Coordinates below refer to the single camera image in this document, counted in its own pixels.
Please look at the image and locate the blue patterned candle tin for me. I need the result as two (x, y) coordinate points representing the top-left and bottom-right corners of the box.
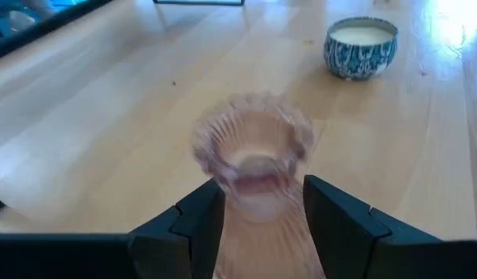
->
(323, 15), (399, 81)

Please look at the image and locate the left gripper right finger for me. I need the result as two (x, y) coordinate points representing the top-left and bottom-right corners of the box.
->
(302, 174), (443, 279)

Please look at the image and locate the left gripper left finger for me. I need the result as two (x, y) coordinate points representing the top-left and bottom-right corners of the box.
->
(127, 177), (226, 279)

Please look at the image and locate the small wooden shelf black frame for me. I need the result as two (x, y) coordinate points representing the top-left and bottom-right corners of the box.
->
(152, 0), (246, 7)

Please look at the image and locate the black table edge rail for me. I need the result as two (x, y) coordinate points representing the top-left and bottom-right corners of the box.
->
(0, 0), (115, 63)

